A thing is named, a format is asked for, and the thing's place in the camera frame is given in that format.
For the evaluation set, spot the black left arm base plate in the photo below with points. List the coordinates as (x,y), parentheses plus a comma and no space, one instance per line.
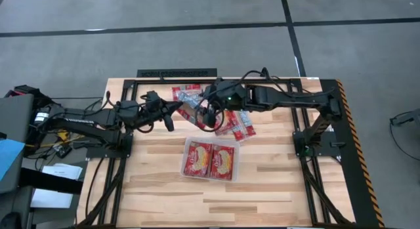
(98,153)

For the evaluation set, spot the black rounded object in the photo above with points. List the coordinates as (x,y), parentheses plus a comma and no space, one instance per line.
(10,221)

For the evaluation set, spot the grey device on floor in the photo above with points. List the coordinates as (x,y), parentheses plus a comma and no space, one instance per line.
(410,116)

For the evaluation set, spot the black floor vent grille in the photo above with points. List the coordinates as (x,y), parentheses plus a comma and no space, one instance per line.
(177,73)

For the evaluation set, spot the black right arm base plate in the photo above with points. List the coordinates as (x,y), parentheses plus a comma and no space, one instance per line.
(328,147)

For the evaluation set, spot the black crate with red trim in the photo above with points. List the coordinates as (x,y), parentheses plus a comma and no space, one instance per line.
(31,91)

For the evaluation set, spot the blue sheet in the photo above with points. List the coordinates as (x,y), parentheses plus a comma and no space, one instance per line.
(8,153)

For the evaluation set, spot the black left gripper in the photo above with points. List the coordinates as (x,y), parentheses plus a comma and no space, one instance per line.
(154,112)

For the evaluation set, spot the black power adapter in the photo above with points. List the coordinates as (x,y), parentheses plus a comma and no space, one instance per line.
(62,151)

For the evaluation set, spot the black hazard-striped table edge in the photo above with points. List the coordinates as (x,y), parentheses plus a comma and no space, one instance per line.
(348,140)

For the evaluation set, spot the red popcorn bag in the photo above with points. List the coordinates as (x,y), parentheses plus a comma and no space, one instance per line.
(223,161)
(183,96)
(226,124)
(244,124)
(188,114)
(198,158)

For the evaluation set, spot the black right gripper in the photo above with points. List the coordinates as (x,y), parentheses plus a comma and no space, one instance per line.
(229,94)

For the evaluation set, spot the black aluminium table frame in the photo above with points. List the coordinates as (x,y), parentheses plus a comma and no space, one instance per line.
(151,81)

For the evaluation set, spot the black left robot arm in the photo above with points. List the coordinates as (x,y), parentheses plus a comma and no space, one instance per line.
(85,119)

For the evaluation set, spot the grey box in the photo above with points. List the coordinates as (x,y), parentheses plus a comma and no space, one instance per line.
(16,117)

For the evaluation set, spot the white paper sheet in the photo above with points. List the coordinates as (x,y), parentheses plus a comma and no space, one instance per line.
(64,171)
(49,199)

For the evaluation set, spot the clear plastic container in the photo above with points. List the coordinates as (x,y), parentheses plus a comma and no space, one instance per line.
(210,139)

